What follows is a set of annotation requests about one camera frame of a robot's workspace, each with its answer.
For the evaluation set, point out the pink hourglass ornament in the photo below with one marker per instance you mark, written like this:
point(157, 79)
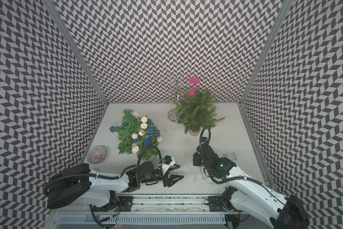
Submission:
point(194, 81)

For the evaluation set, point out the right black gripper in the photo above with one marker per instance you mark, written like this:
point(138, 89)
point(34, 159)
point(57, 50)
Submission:
point(196, 157)

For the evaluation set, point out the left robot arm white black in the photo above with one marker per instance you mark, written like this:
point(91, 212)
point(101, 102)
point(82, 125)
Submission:
point(81, 185)

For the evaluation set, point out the dark green christmas tree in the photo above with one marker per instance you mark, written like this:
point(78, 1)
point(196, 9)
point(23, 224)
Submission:
point(135, 133)

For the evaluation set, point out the thin wire fairy light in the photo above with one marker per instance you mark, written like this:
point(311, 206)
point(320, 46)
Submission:
point(198, 175)

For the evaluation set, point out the chrome jewelry stand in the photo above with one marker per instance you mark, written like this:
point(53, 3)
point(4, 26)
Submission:
point(175, 82)

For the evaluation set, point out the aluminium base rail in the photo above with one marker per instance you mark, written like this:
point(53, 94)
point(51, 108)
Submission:
point(171, 210)

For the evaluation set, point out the pink glass bowl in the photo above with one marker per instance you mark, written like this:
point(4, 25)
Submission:
point(96, 155)

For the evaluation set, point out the light green fern tree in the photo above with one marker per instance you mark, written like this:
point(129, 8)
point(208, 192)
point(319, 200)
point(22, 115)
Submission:
point(196, 113)

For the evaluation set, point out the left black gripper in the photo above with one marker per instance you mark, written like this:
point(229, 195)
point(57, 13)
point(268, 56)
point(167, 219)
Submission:
point(170, 182)

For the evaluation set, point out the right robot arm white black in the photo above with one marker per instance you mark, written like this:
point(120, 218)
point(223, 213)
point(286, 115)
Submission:
point(244, 193)

